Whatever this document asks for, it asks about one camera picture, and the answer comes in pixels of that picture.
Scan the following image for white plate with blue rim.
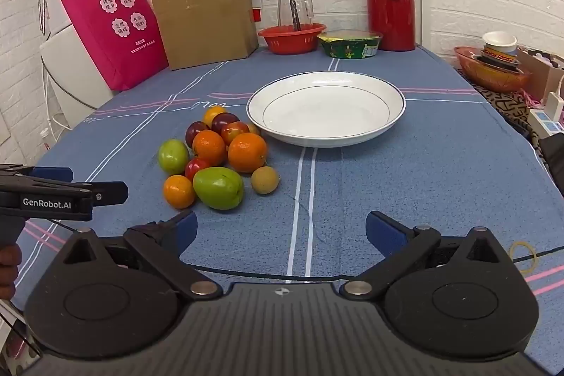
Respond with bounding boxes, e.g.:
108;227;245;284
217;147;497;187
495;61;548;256
246;71;406;148

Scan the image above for thin black cable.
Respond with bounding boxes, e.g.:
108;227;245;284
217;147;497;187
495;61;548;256
194;246;564;284

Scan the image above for brown longan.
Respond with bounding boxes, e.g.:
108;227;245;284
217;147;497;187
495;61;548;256
251;166;280;195

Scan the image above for white washing machine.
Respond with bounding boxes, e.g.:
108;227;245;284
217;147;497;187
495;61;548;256
39;21;117;128

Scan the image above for white cup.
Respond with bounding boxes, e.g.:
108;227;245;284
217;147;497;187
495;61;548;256
482;31;518;54

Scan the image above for yellow orange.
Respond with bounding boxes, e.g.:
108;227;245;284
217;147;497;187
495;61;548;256
203;105;228;123

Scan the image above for person's left hand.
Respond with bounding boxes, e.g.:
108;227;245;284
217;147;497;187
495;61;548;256
0;246;23;301

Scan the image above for green printed bowl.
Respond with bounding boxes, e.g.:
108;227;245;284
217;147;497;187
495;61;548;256
316;30;383;60

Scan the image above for pink tote bag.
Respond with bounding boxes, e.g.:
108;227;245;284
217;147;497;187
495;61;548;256
60;0;170;91

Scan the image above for stacked patterned bowls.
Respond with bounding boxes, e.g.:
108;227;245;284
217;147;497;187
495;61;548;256
479;45;523;70

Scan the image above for white charger plug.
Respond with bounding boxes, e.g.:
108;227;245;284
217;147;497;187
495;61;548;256
546;92;564;121

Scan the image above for red yellow plum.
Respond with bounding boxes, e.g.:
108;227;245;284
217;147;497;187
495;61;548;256
220;122;250;145

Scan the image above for large green fruit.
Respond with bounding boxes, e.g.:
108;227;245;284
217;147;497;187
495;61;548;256
192;167;244;210

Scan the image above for yellow rubber band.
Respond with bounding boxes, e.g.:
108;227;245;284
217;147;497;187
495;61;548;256
510;241;539;273

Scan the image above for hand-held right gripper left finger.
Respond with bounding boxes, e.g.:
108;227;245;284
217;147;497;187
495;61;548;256
55;210;223;301

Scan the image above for glass pitcher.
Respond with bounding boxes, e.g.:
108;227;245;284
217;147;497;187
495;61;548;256
276;0;314;31

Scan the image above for brown black patterned cloth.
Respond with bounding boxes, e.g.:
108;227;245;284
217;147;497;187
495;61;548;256
456;68;564;174

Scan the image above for red plastic basin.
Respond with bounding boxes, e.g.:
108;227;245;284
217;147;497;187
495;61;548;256
258;23;327;54

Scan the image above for orange plastic bowl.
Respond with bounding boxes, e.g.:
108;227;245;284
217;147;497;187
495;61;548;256
454;45;532;92

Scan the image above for large orange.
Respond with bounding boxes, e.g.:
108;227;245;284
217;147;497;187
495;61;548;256
227;132;269;174

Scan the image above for small green fruit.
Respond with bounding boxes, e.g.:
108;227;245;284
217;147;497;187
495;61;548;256
158;139;190;175

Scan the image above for small cardboard box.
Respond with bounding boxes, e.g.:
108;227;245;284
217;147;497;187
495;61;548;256
515;45;564;104

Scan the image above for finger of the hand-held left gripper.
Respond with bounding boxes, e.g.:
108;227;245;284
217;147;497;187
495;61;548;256
26;179;129;206
0;165;74;184

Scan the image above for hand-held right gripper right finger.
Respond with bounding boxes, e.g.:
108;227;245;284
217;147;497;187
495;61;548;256
340;210;507;301

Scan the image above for metal utensil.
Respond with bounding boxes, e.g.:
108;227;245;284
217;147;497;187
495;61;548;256
285;0;301;31

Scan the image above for white power strip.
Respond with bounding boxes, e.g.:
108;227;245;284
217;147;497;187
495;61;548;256
528;109;564;150

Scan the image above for black object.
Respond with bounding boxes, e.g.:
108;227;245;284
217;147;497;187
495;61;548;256
540;134;564;198

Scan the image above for small orange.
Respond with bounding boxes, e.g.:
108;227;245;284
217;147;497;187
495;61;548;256
163;174;196;210

